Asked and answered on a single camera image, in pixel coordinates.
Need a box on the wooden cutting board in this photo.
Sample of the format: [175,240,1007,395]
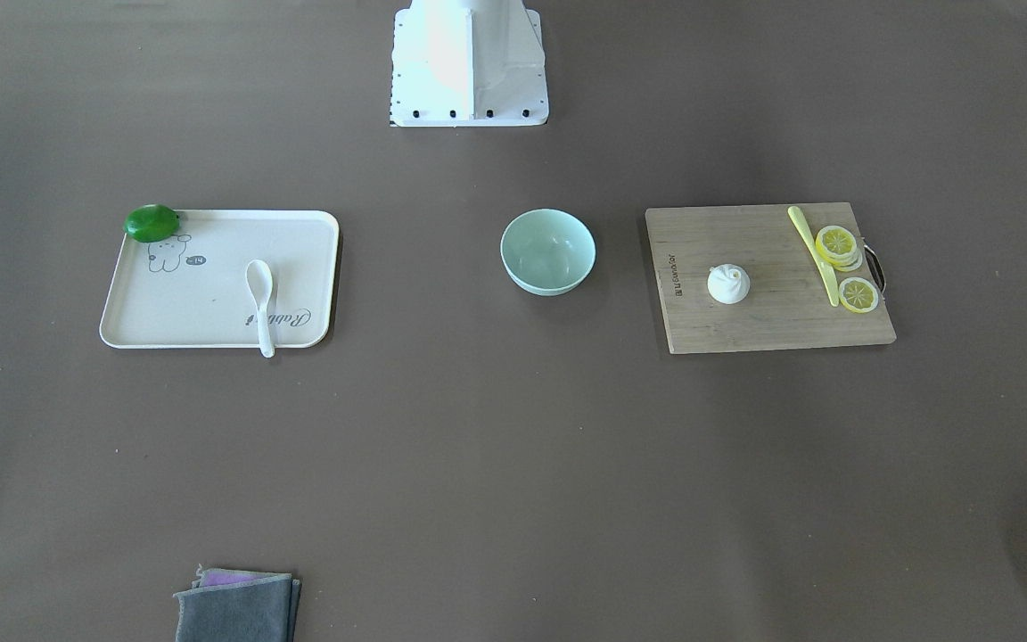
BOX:
[645,204,896,354]

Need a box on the grey purple folded cloth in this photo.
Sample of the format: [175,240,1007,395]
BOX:
[174,566,301,641]

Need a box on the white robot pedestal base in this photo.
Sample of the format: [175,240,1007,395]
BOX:
[389,1,550,128]

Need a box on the cream rabbit serving tray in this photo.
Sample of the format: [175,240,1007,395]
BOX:
[99,209,340,349]

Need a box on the mint green bowl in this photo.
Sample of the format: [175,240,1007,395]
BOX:
[500,209,596,296]

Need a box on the green lime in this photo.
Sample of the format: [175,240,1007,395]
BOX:
[123,204,180,244]

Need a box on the yellow plastic knife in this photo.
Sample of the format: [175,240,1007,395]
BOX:
[787,206,840,308]

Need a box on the white ceramic spoon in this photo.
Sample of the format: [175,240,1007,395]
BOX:
[245,259,275,358]

